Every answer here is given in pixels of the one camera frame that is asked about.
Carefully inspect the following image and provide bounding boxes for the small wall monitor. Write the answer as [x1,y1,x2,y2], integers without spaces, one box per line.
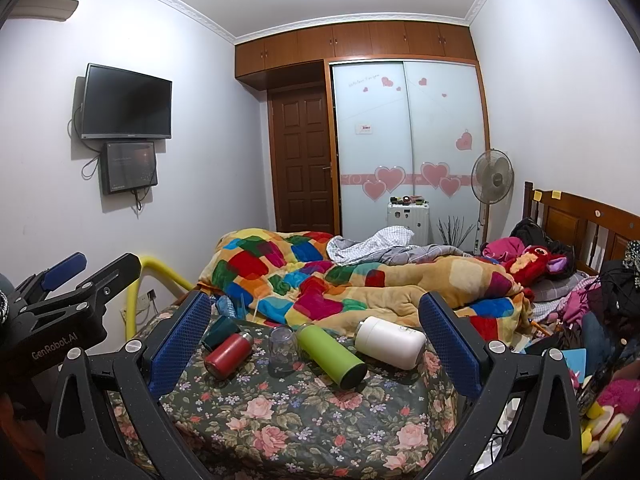
[99,142,157,195]

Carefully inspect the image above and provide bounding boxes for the air conditioner unit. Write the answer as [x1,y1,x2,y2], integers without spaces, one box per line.
[9,0,79,22]

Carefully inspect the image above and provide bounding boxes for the clear glass cup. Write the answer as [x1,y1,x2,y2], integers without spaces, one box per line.
[268,326,298,378]

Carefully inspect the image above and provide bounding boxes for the standing electric fan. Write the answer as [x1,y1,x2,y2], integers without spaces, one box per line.
[471,148,514,254]

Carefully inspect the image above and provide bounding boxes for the grey white checked sheet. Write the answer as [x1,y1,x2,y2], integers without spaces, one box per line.
[326,226,469,266]

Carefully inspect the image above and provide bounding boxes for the sliding wardrobe with hearts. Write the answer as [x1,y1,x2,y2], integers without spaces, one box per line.
[331,61,487,252]

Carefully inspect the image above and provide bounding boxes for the wall mounted television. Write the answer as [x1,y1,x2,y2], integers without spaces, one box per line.
[79,63,172,140]

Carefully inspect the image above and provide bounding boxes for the red thermos cup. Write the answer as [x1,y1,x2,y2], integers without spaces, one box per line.
[204,332,254,380]

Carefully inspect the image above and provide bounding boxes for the dark teal faceted cup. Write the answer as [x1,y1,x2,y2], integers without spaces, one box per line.
[201,315,240,352]

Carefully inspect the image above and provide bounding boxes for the green thermos cup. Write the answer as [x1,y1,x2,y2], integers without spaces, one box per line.
[296,324,368,390]

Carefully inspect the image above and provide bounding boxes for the brown wooden door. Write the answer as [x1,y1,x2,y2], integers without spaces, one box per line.
[268,86,335,234]

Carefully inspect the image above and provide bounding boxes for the wooden headboard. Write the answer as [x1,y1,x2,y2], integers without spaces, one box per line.
[523,181,639,275]

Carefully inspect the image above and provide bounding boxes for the white small appliance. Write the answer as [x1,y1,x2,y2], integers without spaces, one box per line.
[386,203,433,246]

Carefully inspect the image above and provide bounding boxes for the overhead wooden cabinets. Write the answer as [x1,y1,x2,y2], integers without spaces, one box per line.
[234,21,476,90]

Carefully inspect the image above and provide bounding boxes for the red plush toy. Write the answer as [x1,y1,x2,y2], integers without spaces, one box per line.
[503,246,568,286]

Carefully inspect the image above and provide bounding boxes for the floral green bedspread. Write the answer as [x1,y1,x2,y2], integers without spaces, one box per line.
[106,303,464,480]

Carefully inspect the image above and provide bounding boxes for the colourful patchwork blanket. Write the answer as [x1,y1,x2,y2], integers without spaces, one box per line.
[198,228,532,344]

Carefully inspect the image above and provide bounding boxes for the white thermos cup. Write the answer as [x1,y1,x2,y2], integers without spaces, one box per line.
[355,316,426,370]

